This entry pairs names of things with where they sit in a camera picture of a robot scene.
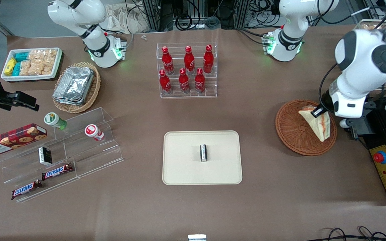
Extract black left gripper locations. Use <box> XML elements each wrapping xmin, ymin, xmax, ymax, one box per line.
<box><xmin>310</xmin><ymin>89</ymin><xmax>335</xmax><ymax>118</ymax></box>

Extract triangular sandwich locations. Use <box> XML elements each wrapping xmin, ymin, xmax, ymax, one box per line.
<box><xmin>298</xmin><ymin>104</ymin><xmax>331</xmax><ymax>142</ymax></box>

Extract brown round wicker basket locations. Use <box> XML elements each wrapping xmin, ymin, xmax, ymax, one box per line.
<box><xmin>275</xmin><ymin>99</ymin><xmax>337</xmax><ymax>156</ymax></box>

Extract light wicker oval basket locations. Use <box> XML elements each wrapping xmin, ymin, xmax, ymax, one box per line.
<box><xmin>52</xmin><ymin>62</ymin><xmax>101</xmax><ymax>114</ymax></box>

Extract beige rectangular tray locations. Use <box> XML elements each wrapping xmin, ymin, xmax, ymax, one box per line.
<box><xmin>162</xmin><ymin>130</ymin><xmax>243</xmax><ymax>186</ymax></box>

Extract yellow snack packet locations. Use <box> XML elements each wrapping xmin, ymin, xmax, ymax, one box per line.
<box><xmin>4</xmin><ymin>58</ymin><xmax>17</xmax><ymax>76</ymax></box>

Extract clear rice cracker pack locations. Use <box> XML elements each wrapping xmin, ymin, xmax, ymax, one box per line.
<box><xmin>19</xmin><ymin>60</ymin><xmax>33</xmax><ymax>76</ymax></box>
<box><xmin>28</xmin><ymin>50</ymin><xmax>45</xmax><ymax>75</ymax></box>
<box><xmin>42</xmin><ymin>49</ymin><xmax>57</xmax><ymax>75</ymax></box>

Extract red tartan cookie box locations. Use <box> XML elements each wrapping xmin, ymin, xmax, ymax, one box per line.
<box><xmin>0</xmin><ymin>123</ymin><xmax>48</xmax><ymax>157</ymax></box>

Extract green bottle white lid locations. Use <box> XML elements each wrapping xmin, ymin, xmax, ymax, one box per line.
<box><xmin>44</xmin><ymin>112</ymin><xmax>68</xmax><ymax>131</ymax></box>

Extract white rectangular snack bin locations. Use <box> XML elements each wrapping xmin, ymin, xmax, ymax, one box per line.
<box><xmin>1</xmin><ymin>47</ymin><xmax>63</xmax><ymax>82</ymax></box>

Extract stacked aluminium foil containers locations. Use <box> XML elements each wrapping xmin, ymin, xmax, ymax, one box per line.
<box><xmin>53</xmin><ymin>66</ymin><xmax>95</xmax><ymax>106</ymax></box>

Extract small black white box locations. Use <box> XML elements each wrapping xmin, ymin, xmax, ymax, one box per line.
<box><xmin>38</xmin><ymin>146</ymin><xmax>53</xmax><ymax>166</ymax></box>

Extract brown Snickers bar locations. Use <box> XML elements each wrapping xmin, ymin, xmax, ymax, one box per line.
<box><xmin>41</xmin><ymin>163</ymin><xmax>74</xmax><ymax>181</ymax></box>
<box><xmin>11</xmin><ymin>179</ymin><xmax>43</xmax><ymax>200</ymax></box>

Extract small red white bottle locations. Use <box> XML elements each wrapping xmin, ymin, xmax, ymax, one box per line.
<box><xmin>84</xmin><ymin>124</ymin><xmax>105</xmax><ymax>142</ymax></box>

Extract black machine yellow panel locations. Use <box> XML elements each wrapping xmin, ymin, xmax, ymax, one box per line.
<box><xmin>346</xmin><ymin>95</ymin><xmax>386</xmax><ymax>206</ymax></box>

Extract clear acrylic step display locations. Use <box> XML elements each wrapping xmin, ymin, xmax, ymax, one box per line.
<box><xmin>0</xmin><ymin>107</ymin><xmax>125</xmax><ymax>203</ymax></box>

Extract clear fried snack pack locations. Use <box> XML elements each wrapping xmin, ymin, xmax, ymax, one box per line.
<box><xmin>362</xmin><ymin>21</ymin><xmax>385</xmax><ymax>31</ymax></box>

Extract red cola bottle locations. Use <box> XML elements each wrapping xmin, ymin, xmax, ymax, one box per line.
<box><xmin>194</xmin><ymin>68</ymin><xmax>206</xmax><ymax>93</ymax></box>
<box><xmin>159</xmin><ymin>69</ymin><xmax>172</xmax><ymax>94</ymax></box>
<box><xmin>203</xmin><ymin>44</ymin><xmax>214</xmax><ymax>74</ymax></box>
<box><xmin>184</xmin><ymin>46</ymin><xmax>196</xmax><ymax>75</ymax></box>
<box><xmin>162</xmin><ymin>46</ymin><xmax>175</xmax><ymax>75</ymax></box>
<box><xmin>178</xmin><ymin>68</ymin><xmax>191</xmax><ymax>94</ymax></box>

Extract clear acrylic bottle rack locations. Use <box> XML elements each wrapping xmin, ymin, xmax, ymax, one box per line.
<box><xmin>156</xmin><ymin>42</ymin><xmax>218</xmax><ymax>99</ymax></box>

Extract beige crumpled cloth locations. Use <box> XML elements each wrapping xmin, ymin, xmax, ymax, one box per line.
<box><xmin>103</xmin><ymin>3</ymin><xmax>150</xmax><ymax>34</ymax></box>

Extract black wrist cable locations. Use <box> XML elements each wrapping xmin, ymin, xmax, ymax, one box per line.
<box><xmin>318</xmin><ymin>62</ymin><xmax>339</xmax><ymax>108</ymax></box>

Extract black cables bundle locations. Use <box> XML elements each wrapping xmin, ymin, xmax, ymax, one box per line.
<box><xmin>314</xmin><ymin>226</ymin><xmax>386</xmax><ymax>241</ymax></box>

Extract coiled black cable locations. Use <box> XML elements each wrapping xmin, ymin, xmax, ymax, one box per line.
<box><xmin>175</xmin><ymin>13</ymin><xmax>194</xmax><ymax>31</ymax></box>

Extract aluminium frame rack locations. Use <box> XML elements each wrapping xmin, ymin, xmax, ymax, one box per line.
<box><xmin>141</xmin><ymin>0</ymin><xmax>258</xmax><ymax>32</ymax></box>

